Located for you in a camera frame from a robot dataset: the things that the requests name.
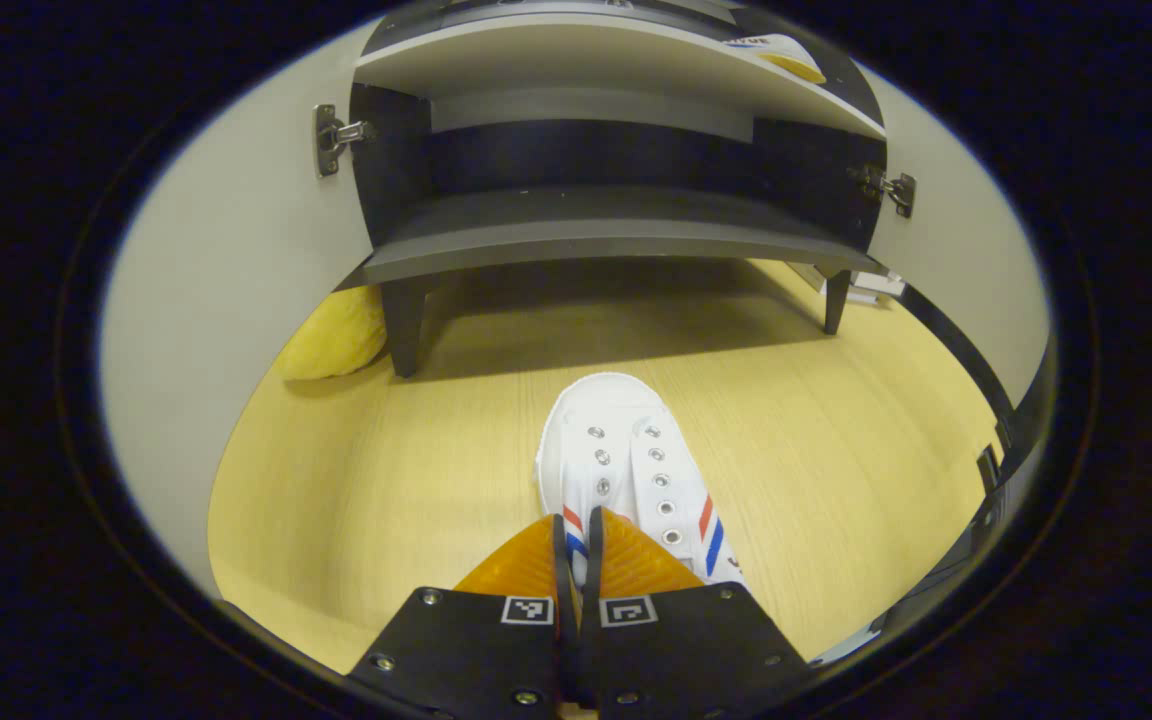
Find grey shoe cabinet door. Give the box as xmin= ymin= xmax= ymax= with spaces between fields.
xmin=101 ymin=20 xmax=387 ymax=601
xmin=856 ymin=60 xmax=1053 ymax=421

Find white striped canvas shoe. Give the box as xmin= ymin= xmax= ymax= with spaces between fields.
xmin=721 ymin=33 xmax=828 ymax=85
xmin=534 ymin=372 xmax=749 ymax=591

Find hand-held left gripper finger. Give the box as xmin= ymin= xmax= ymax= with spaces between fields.
xmin=348 ymin=510 xmax=582 ymax=720
xmin=576 ymin=505 xmax=817 ymax=720

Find grey shoe cabinet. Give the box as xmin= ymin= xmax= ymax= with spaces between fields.
xmin=336 ymin=0 xmax=889 ymax=379

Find beige paperback book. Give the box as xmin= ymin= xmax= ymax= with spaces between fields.
xmin=841 ymin=268 xmax=907 ymax=306

